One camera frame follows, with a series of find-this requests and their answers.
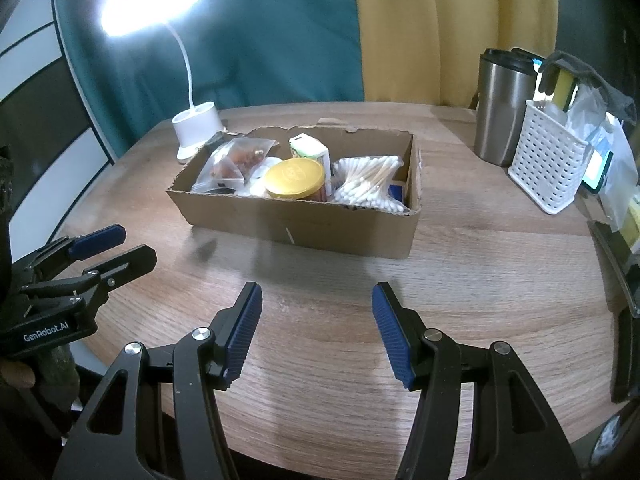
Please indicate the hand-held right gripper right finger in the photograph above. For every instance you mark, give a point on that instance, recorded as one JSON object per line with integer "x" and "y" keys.
{"x": 392, "y": 336}

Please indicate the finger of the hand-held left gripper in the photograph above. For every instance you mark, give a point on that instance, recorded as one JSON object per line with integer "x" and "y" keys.
{"x": 97, "y": 241}
{"x": 125, "y": 262}

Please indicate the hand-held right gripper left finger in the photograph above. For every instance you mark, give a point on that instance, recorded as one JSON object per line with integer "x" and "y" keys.
{"x": 245, "y": 331}

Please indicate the cardboard box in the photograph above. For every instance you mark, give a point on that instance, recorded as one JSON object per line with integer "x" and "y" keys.
{"x": 300, "y": 230}

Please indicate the blue tissue pack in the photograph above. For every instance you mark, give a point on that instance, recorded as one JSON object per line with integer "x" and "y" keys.
{"x": 396, "y": 193}

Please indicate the clear bag of dried snacks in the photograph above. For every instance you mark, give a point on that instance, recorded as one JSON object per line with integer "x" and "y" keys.
{"x": 235, "y": 161}

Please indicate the bag of cotton swabs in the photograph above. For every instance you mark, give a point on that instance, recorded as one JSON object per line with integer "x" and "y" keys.
{"x": 365, "y": 181}

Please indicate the yellow lid jar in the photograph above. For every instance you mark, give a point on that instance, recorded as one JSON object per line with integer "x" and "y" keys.
{"x": 292, "y": 177}

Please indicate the small white green carton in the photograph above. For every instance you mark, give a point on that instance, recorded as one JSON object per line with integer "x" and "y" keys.
{"x": 307, "y": 147}

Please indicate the person's left hand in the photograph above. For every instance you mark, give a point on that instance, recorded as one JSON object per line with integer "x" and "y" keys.
{"x": 15, "y": 374}

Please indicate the white desk lamp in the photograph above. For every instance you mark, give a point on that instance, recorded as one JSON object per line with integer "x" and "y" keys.
{"x": 197, "y": 125}

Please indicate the white perforated basket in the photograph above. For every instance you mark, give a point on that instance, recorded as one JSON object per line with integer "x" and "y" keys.
{"x": 545, "y": 160}

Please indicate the black tray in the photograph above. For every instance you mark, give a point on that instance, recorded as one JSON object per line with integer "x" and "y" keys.
{"x": 617, "y": 265}

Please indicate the steel tumbler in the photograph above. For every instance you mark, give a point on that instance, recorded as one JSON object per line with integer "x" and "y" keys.
{"x": 500, "y": 110}

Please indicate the teal curtain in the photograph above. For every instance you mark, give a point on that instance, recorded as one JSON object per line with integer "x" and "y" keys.
{"x": 250, "y": 35}

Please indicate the yellow sticky notes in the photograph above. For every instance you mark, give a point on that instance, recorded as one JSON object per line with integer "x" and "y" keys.
{"x": 632, "y": 230}

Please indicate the phone with teal case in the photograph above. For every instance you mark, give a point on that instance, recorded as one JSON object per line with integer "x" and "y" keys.
{"x": 600, "y": 170}

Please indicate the crumpled clear plastic bag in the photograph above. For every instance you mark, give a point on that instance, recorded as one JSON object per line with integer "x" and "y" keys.
{"x": 622, "y": 160}

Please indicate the yellow sponge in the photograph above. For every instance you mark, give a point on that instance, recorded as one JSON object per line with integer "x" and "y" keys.
{"x": 565, "y": 87}

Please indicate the yellow curtain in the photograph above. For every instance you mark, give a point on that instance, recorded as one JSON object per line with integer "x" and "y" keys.
{"x": 450, "y": 25}

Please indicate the dark cloth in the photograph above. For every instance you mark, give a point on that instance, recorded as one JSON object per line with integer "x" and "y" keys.
{"x": 595, "y": 80}

